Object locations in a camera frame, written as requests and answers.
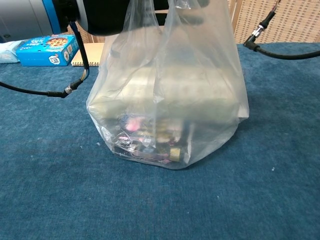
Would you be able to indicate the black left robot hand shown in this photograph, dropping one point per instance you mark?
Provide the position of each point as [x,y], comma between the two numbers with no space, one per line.
[107,17]

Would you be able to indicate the transparent plastic shopping bag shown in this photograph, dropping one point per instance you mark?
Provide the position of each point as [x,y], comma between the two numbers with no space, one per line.
[200,70]

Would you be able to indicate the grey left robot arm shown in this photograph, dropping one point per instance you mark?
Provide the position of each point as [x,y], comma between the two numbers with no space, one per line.
[22,17]

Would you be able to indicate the brown kraft spiral notebook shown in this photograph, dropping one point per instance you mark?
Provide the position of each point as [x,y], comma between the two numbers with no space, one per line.
[92,55]

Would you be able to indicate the blue snack box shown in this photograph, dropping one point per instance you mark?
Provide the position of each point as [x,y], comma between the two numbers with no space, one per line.
[37,53]

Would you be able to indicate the light blue tissue pack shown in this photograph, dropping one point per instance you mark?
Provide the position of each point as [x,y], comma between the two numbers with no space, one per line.
[7,52]

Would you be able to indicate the pale cream soft package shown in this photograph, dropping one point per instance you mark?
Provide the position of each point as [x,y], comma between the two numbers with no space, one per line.
[187,100]

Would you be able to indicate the black purple pad pack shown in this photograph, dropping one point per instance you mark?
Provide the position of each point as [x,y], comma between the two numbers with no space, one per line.
[150,145]

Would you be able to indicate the blue velvet table cloth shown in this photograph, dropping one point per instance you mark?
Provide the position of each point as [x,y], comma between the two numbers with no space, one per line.
[75,200]

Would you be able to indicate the wicker folding screen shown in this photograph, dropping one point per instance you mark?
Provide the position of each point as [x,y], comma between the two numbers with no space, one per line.
[295,22]

